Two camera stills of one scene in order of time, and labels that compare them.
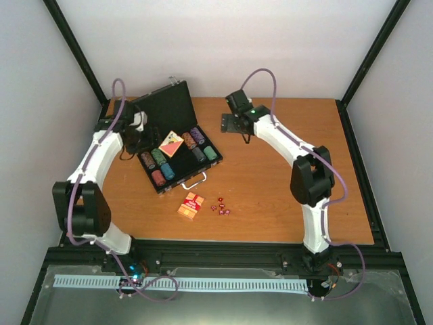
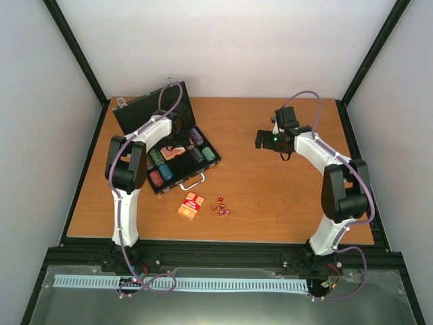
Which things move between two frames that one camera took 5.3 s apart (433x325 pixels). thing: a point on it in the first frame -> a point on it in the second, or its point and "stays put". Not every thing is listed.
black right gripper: (226, 124) -> (267, 143)
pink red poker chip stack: (158, 177) stays put
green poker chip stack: (210, 153) stays put
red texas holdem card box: (191, 205) stays put
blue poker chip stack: (168, 171) stays put
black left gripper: (152, 141) -> (183, 140)
